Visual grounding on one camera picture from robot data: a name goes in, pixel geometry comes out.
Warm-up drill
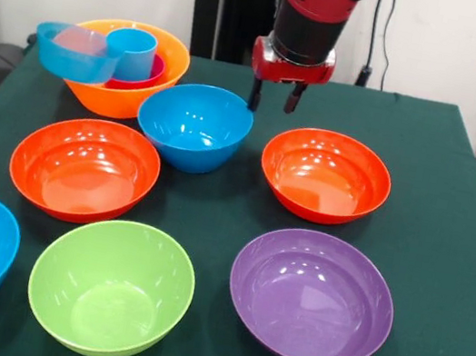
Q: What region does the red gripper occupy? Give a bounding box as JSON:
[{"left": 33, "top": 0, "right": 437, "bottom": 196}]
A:
[{"left": 243, "top": 33, "right": 340, "bottom": 125}]

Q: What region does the small red bowl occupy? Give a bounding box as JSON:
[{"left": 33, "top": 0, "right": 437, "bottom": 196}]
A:
[{"left": 104, "top": 44, "right": 168, "bottom": 99}]

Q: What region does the blue cup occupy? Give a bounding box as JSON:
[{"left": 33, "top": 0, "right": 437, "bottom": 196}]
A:
[{"left": 99, "top": 24, "right": 161, "bottom": 86}]

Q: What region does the orange bowl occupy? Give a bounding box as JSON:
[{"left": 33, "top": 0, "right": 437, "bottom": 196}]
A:
[{"left": 58, "top": 10, "right": 196, "bottom": 131}]

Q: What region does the translucent blue bowl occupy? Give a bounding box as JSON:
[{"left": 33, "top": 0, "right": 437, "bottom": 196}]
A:
[{"left": 28, "top": 17, "right": 129, "bottom": 90}]

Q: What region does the purple bowl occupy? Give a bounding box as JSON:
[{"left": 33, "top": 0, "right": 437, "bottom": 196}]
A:
[{"left": 216, "top": 217, "right": 407, "bottom": 356}]

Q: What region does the dark green tablecloth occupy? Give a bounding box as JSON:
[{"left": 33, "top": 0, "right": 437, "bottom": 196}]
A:
[{"left": 0, "top": 21, "right": 476, "bottom": 356}]

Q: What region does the green bowl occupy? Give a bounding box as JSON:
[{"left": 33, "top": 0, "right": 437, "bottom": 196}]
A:
[{"left": 16, "top": 205, "right": 205, "bottom": 356}]

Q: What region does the black cable with plug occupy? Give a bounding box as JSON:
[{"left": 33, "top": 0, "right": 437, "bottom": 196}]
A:
[{"left": 355, "top": 0, "right": 386, "bottom": 90}]

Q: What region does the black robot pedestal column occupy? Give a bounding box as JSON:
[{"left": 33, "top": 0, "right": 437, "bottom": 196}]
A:
[{"left": 177, "top": 0, "right": 283, "bottom": 72}]

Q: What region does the thin black cable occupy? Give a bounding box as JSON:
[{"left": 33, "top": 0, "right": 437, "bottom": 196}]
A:
[{"left": 371, "top": 0, "right": 418, "bottom": 97}]

